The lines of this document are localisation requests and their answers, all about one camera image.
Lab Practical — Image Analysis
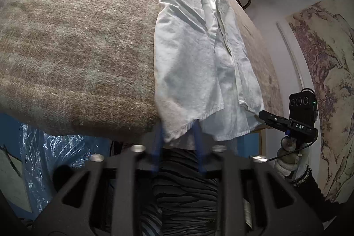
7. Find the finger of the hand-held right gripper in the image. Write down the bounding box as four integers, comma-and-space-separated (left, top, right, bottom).
258, 111, 291, 133

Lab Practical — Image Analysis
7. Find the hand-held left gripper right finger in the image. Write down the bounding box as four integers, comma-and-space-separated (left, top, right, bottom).
194, 120, 324, 236

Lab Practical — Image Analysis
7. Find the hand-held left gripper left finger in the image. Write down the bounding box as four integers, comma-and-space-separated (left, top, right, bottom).
33, 120, 166, 236

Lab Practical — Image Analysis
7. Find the white long-sleeved shirt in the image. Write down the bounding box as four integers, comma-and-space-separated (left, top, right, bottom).
153, 0, 264, 149

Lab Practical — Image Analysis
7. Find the person's right forearm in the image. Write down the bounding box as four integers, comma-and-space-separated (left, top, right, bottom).
279, 161, 354, 225

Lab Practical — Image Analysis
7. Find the person's right hand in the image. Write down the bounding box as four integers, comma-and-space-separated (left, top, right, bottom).
277, 142, 310, 170

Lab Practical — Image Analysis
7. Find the person's dark striped clothing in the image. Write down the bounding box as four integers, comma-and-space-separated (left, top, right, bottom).
111, 142, 249, 236

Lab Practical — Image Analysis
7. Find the blue plastic sheet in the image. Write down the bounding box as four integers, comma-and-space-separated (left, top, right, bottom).
0, 113, 262, 214

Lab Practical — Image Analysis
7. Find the beige plaid blanket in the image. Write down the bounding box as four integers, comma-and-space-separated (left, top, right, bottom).
0, 0, 284, 142

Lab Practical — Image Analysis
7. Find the white panel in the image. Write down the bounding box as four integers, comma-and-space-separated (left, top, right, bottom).
0, 145, 32, 211

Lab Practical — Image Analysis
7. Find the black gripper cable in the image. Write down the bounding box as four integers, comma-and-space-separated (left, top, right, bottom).
267, 139, 317, 162

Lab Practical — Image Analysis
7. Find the landscape painting wall mural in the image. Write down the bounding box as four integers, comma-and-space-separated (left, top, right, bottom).
285, 0, 354, 203

